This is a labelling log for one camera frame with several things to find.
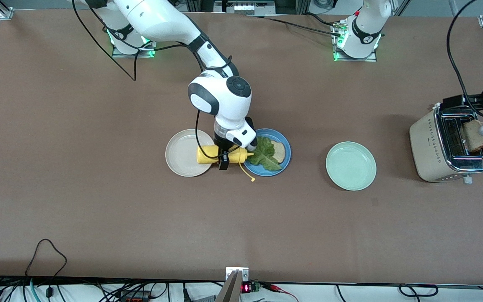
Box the yellow mustard squeeze bottle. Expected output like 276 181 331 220
196 145 256 182

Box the toasted bread slice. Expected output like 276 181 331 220
460 120 483 152
270 141 286 164

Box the green lettuce leaf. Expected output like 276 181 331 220
248 136 283 172

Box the beige round plate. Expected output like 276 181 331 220
165 128 216 177

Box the blue round plate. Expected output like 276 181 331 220
241 128 292 177

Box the mint green round plate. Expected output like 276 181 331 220
325 141 377 192

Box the beige chrome toaster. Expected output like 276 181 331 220
409 103 483 185

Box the gray aluminium bar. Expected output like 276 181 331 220
214 270 243 302

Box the red clip lead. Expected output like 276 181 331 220
262 283 300 302

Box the white lit device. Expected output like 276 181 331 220
214 0 276 16

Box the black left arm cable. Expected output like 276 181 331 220
447 0 483 119

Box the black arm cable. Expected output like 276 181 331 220
73 0 242 161
447 0 483 119

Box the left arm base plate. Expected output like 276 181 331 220
333 21 378 62

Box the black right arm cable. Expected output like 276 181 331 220
73 0 242 161

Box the silver camera mount bracket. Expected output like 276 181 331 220
226 267 249 282

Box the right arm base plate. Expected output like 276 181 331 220
112 25 160 58

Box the black base power cable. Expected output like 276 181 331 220
246 13 345 36

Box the black coiled cable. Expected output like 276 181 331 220
399 284 439 297

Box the thin black looped cable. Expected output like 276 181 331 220
26 239 67 279

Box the teal cable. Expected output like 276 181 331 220
29 278 42 302

